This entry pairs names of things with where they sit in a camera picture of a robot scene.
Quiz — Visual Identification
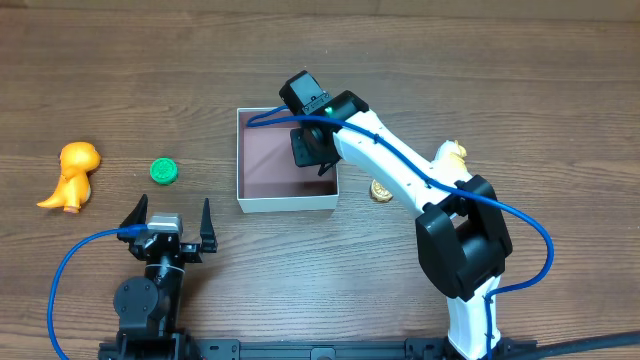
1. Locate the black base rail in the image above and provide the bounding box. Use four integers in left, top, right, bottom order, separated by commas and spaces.
97, 331, 640, 360

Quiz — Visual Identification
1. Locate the gold wheel disc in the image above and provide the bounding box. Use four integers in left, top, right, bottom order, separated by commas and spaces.
369, 180, 393, 203

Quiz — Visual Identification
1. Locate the green wheel disc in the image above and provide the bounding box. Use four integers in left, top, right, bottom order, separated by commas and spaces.
149, 157, 179, 185

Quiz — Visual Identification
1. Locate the white duck plush toy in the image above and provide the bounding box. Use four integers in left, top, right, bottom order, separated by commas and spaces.
431, 140, 472, 186

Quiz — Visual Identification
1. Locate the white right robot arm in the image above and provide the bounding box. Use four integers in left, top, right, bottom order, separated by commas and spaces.
280, 89, 512, 359

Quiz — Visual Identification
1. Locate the orange dinosaur toy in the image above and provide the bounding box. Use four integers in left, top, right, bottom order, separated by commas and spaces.
37, 142, 101, 214

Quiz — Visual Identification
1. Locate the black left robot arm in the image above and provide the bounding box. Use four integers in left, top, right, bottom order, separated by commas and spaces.
98, 195, 218, 360

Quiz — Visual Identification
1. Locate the white cardboard box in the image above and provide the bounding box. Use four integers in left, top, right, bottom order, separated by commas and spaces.
236, 108, 339, 213

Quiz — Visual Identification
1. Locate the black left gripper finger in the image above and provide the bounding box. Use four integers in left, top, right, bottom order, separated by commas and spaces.
199, 198, 218, 253
120, 194, 148, 228

